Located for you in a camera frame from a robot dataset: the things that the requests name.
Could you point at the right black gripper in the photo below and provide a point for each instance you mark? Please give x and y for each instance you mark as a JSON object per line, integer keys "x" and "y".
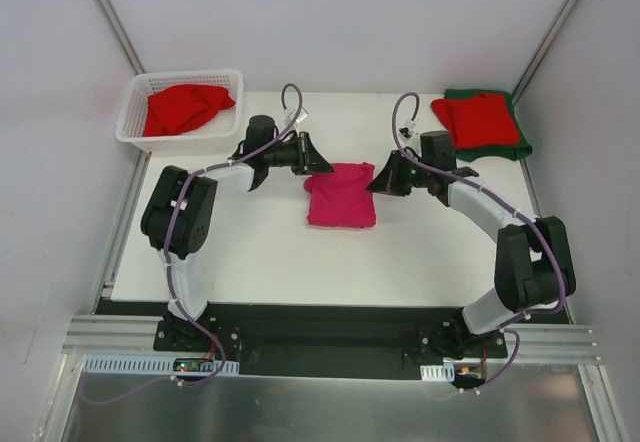
{"x": 395, "y": 174}

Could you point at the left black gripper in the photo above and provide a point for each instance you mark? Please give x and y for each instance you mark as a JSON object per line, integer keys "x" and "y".
{"x": 304, "y": 153}

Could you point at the pink t shirt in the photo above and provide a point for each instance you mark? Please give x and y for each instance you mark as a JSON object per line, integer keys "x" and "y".
{"x": 340, "y": 199}

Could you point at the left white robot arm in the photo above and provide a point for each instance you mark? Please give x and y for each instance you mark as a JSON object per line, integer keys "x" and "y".
{"x": 177, "y": 217}

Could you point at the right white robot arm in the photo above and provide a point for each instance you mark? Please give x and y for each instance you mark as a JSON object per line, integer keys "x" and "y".
{"x": 533, "y": 270}

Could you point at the white plastic basket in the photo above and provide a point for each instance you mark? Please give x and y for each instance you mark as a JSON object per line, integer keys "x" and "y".
{"x": 132, "y": 116}

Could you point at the folded red t shirt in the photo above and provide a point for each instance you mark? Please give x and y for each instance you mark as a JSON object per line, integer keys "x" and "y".
{"x": 480, "y": 121}

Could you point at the folded green t shirt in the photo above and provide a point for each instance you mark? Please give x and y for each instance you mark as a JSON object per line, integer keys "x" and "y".
{"x": 517, "y": 152}

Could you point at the red crumpled t shirt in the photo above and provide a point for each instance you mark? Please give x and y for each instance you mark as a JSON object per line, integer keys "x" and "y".
{"x": 184, "y": 108}

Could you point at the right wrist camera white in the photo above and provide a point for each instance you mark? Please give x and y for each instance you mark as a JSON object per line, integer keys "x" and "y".
{"x": 408, "y": 130}

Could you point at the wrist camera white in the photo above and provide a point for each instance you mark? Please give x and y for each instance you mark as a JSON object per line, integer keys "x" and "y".
{"x": 295, "y": 116}
{"x": 408, "y": 130}

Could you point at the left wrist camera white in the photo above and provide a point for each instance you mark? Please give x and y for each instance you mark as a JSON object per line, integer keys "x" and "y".
{"x": 295, "y": 116}

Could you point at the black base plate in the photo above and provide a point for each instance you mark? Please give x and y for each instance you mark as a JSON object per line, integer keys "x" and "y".
{"x": 323, "y": 341}

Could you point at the right grey cable duct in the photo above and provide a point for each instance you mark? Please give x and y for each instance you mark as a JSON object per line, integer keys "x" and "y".
{"x": 438, "y": 373}

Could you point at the grey cable duct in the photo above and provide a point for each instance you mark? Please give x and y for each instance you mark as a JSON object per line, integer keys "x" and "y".
{"x": 158, "y": 365}
{"x": 438, "y": 373}

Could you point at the left grey cable duct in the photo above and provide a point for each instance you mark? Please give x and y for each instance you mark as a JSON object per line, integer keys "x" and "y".
{"x": 158, "y": 365}

